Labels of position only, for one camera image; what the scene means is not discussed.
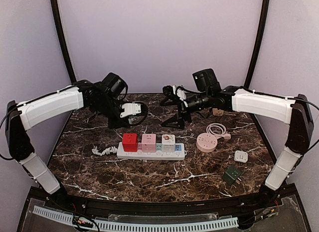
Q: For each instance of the light blue cable duct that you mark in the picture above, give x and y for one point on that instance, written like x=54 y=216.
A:
x=126 y=223

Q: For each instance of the dark green cube adapter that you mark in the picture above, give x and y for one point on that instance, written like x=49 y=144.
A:
x=231 y=174

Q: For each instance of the pink cube socket adapter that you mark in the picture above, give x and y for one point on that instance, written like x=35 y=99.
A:
x=149 y=143

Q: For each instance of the small white flat adapter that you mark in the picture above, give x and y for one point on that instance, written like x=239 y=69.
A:
x=241 y=156

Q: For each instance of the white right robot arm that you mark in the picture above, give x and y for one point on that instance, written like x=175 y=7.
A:
x=293 y=112

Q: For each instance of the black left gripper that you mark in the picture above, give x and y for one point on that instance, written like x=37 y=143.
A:
x=117 y=118

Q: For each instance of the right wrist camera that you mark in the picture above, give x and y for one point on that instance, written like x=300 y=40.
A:
x=179 y=95

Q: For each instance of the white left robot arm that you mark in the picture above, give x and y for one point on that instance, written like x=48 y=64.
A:
x=23 y=118

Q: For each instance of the white power strip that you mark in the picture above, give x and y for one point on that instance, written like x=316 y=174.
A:
x=179 y=153

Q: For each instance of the beige cube adapter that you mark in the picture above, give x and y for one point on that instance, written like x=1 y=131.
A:
x=217 y=112

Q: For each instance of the black right corner post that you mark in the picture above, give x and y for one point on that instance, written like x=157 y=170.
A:
x=258 y=42

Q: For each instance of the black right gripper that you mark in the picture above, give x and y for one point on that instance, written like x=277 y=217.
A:
x=181 y=108

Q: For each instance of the black front frame rail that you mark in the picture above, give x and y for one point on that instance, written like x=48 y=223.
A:
x=236 y=206

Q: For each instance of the pink round socket hub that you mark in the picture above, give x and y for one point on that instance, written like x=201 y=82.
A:
x=206 y=142

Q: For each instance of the black corner frame post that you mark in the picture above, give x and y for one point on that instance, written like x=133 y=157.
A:
x=62 y=40

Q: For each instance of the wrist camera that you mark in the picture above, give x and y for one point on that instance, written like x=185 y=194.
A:
x=134 y=113
x=179 y=95

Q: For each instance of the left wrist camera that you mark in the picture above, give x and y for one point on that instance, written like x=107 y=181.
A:
x=134 y=113

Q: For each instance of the white cube tiger adapter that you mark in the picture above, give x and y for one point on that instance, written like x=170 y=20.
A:
x=168 y=143

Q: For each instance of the red cube socket adapter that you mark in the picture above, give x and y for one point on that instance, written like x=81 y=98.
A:
x=130 y=142

